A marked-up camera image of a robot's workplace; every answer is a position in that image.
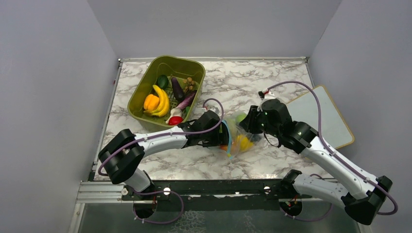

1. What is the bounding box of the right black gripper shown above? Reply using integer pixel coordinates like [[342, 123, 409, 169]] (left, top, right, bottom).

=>
[[240, 105, 281, 138]]

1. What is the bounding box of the orange fake peach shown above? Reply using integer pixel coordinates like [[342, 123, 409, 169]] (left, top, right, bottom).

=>
[[220, 145, 228, 151]]

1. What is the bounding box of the green fake lime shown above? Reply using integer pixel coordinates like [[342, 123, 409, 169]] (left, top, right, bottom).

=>
[[235, 112, 247, 124]]

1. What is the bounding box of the clear zip top bag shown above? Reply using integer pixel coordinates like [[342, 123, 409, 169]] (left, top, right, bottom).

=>
[[219, 111, 262, 159]]

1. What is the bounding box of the red fake tomato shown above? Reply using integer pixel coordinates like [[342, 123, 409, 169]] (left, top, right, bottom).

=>
[[168, 116, 183, 126]]

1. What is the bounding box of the dark fake eggplant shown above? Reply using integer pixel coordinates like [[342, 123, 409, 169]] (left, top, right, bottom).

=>
[[171, 76, 185, 102]]

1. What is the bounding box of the dark green fake avocado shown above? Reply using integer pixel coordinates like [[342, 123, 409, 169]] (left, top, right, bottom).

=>
[[156, 75, 169, 90]]

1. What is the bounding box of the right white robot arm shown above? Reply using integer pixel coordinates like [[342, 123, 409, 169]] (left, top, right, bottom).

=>
[[240, 99, 393, 225]]

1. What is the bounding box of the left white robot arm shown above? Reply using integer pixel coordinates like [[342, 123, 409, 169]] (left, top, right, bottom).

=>
[[98, 110, 231, 200]]

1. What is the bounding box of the white red fake radish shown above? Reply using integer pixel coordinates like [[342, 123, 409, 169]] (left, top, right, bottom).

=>
[[166, 107, 183, 124]]

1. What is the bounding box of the purple fake eggplant in bin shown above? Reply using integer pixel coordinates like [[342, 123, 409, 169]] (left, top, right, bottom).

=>
[[176, 90, 197, 110]]

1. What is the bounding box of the brown fake nut cluster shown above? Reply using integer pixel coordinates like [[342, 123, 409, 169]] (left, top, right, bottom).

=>
[[183, 77, 196, 93]]

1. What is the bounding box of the yellow fake banana bunch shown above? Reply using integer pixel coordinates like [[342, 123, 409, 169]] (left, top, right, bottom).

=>
[[143, 85, 170, 117]]

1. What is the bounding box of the orange fake bell pepper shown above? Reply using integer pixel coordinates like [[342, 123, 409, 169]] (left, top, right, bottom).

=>
[[143, 94, 160, 111]]

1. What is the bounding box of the white board with yellow rim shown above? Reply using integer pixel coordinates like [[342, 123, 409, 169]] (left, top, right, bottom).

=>
[[287, 85, 355, 149]]

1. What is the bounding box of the olive green plastic bin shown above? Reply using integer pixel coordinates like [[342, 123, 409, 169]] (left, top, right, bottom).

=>
[[127, 55, 206, 128]]

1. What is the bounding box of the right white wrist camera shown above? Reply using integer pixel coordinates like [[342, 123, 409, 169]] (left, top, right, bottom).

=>
[[258, 90, 276, 101]]

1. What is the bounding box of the black mounting rail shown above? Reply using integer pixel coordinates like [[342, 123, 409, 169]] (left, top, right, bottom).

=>
[[121, 179, 305, 212]]

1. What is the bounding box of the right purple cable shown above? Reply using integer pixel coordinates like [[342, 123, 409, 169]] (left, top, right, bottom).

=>
[[264, 80, 398, 216]]

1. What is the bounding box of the purple cable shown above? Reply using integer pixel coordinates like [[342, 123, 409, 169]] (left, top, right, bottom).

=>
[[264, 80, 398, 216], [98, 98, 225, 177]]

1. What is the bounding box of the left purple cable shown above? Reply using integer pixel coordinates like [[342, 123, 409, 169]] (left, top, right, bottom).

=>
[[98, 98, 225, 177]]

